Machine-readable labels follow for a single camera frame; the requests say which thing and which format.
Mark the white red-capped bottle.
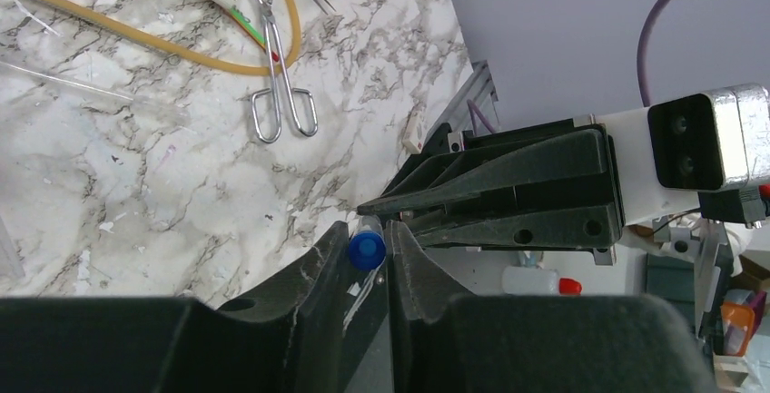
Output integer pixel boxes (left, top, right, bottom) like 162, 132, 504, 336
501, 266, 583, 296

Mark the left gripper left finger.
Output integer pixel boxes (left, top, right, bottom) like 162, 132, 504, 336
1, 221, 349, 392

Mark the blue-capped test tube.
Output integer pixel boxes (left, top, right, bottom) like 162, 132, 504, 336
342, 216, 387, 333

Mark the yellow rubber tubing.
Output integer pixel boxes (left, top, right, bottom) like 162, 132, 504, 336
32, 0, 302, 76

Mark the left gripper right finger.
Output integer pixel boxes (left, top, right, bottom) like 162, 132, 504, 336
384, 221, 716, 392

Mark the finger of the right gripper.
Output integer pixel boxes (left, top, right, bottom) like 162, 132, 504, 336
406, 202, 623, 251
357, 128, 611, 215

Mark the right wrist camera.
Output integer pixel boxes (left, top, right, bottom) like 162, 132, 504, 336
595, 84, 770, 226

